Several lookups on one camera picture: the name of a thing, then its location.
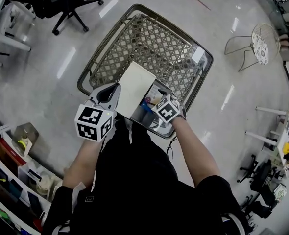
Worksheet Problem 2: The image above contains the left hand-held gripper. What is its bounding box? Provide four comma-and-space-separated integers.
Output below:
74, 83, 122, 142

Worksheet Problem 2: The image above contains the white desk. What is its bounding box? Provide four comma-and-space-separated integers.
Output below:
244, 106, 289, 173
0, 0, 36, 67

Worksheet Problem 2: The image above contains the black cable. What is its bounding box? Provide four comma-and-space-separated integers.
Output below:
166, 135, 179, 163

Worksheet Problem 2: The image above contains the patterned round seat cushion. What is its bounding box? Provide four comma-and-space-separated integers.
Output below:
251, 32, 269, 66

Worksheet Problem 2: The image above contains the white shelf unit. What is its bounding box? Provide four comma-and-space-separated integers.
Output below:
0, 123, 69, 235

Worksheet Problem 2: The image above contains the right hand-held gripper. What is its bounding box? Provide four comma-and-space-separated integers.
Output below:
151, 88, 187, 124

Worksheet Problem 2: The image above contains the blue packaged item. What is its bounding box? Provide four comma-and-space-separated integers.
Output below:
139, 84, 163, 112

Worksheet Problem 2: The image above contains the person's black clothing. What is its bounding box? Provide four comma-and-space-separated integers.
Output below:
41, 117, 247, 235

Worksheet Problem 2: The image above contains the person's left forearm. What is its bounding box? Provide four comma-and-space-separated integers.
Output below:
62, 137, 106, 188

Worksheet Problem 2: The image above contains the gold wire chair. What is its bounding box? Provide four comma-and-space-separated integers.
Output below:
224, 23, 281, 72

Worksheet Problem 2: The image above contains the white box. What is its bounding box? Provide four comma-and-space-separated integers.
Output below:
115, 61, 171, 129

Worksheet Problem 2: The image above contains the grey metal bin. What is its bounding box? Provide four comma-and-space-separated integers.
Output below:
11, 122, 40, 158

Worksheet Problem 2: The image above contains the person's right forearm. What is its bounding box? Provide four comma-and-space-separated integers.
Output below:
170, 117, 221, 188

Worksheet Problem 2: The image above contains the grey wire shopping cart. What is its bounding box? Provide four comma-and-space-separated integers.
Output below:
77, 3, 214, 140

